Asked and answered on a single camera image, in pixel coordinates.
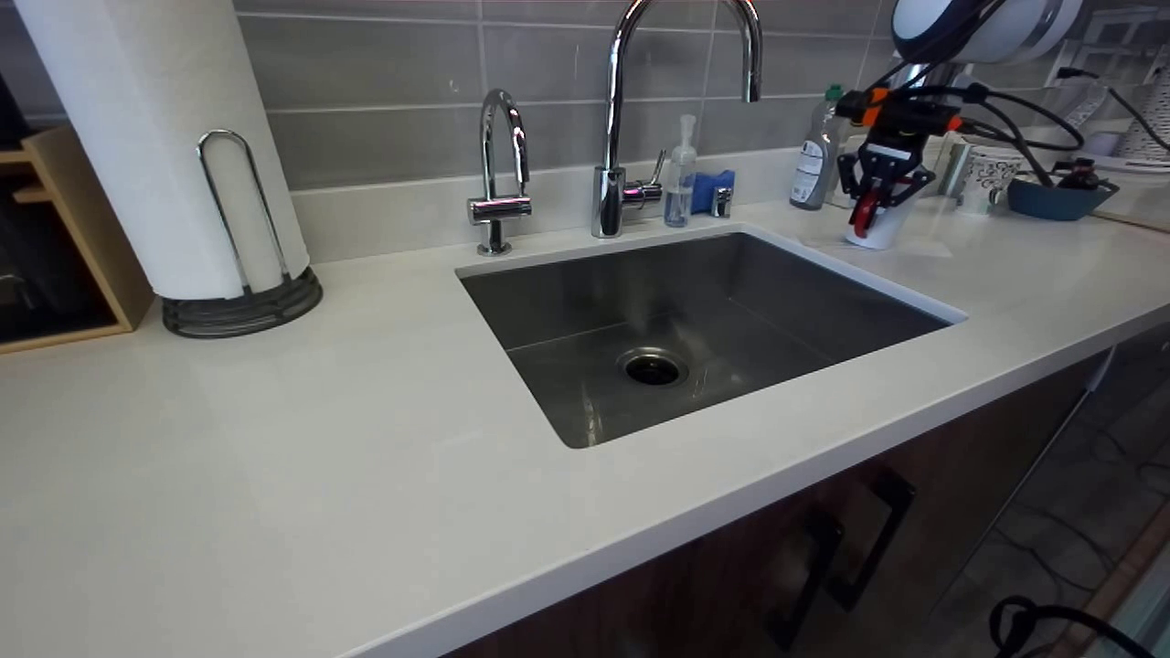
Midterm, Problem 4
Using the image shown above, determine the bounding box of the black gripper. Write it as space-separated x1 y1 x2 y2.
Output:
838 87 961 233

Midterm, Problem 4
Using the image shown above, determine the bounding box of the white mug red interior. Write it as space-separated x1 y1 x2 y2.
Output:
843 188 907 253

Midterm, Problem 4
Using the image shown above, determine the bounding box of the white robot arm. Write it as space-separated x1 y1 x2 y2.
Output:
835 0 1081 237

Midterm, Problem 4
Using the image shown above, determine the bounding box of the black sink drain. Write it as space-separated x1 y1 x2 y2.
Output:
619 346 682 386

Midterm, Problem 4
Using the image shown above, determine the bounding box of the stainless steel sink basin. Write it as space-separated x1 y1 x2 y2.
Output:
460 233 946 449

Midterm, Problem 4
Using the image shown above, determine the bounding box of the blue bowl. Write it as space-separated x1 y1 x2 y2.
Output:
1004 177 1114 223

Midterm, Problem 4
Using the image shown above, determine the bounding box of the blue sponge holder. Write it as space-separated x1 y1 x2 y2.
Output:
690 170 735 218

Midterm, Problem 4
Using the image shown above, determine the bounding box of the clear soap dispenser bottle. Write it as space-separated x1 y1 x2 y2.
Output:
660 114 697 226

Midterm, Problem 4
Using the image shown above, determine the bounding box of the tall chrome kitchen faucet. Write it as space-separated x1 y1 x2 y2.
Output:
588 0 768 240

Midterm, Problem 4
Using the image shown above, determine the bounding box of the small chrome water tap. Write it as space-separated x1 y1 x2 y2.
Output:
465 84 536 255

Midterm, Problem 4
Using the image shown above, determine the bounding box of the white paper towel roll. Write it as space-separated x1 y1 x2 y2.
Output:
14 0 309 298

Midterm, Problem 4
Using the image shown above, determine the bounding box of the wooden box shelf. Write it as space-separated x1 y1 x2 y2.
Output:
0 125 153 355

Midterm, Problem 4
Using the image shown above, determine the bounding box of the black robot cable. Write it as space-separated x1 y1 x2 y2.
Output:
872 57 1091 159

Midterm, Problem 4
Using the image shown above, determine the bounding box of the black cabinet handle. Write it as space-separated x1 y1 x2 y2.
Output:
831 464 914 611
768 508 843 649

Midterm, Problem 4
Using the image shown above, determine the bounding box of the black wire towel holder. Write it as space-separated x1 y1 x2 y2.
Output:
162 129 322 338

